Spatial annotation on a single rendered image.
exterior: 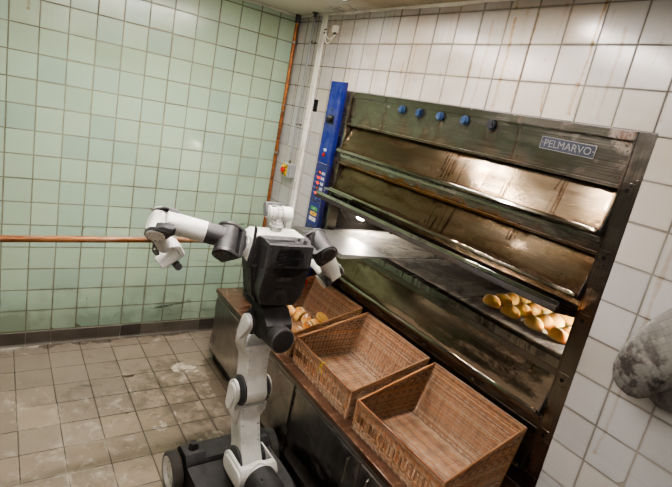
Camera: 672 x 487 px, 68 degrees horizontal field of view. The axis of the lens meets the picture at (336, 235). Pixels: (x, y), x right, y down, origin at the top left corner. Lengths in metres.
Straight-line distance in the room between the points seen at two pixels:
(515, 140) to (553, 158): 0.21
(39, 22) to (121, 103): 0.62
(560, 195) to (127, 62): 2.76
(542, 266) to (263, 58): 2.62
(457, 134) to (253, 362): 1.49
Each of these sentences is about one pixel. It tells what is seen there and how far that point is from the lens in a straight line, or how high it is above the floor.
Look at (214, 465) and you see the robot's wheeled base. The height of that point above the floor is 0.17.
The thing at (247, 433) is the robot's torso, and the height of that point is 0.42.
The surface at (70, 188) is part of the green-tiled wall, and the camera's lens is 3.74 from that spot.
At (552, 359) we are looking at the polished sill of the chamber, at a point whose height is 1.17.
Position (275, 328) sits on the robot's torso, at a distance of 2.17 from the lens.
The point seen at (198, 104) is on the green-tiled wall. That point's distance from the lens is 3.82.
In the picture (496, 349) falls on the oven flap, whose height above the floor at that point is 1.06.
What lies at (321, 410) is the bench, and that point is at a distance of 2.55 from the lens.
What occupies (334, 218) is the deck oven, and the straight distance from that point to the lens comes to 3.42.
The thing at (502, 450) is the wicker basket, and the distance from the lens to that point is 2.30.
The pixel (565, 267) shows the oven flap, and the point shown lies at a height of 1.54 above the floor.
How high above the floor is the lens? 1.96
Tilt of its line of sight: 14 degrees down
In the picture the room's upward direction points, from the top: 11 degrees clockwise
